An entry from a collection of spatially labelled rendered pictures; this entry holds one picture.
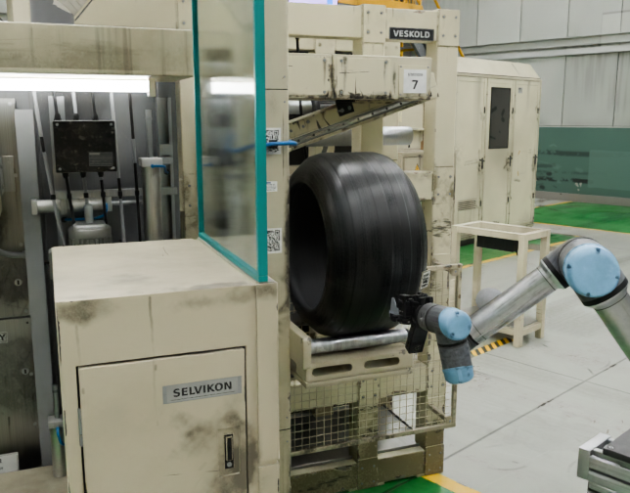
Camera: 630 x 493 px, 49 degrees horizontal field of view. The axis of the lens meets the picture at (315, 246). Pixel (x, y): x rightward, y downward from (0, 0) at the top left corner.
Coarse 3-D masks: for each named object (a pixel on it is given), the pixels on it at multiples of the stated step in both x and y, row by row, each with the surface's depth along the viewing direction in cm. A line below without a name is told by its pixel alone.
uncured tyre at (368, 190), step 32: (320, 160) 207; (352, 160) 206; (384, 160) 209; (320, 192) 200; (352, 192) 195; (384, 192) 198; (416, 192) 206; (320, 224) 246; (352, 224) 192; (384, 224) 194; (416, 224) 198; (320, 256) 246; (352, 256) 191; (384, 256) 194; (416, 256) 198; (320, 288) 242; (352, 288) 194; (384, 288) 197; (416, 288) 202; (320, 320) 208; (352, 320) 201; (384, 320) 207
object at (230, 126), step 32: (192, 0) 169; (224, 0) 142; (256, 0) 121; (224, 32) 144; (256, 32) 122; (224, 64) 146; (256, 64) 123; (224, 96) 148; (256, 96) 124; (224, 128) 149; (256, 128) 125; (224, 160) 151; (256, 160) 126; (224, 192) 153; (256, 192) 127; (224, 224) 155; (256, 224) 129; (256, 256) 130
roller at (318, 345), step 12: (336, 336) 209; (348, 336) 210; (360, 336) 211; (372, 336) 212; (384, 336) 214; (396, 336) 215; (312, 348) 205; (324, 348) 206; (336, 348) 208; (348, 348) 210
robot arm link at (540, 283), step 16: (544, 272) 176; (560, 272) 174; (512, 288) 180; (528, 288) 177; (544, 288) 176; (560, 288) 176; (496, 304) 181; (512, 304) 179; (528, 304) 178; (480, 320) 182; (496, 320) 180; (512, 320) 181; (480, 336) 182
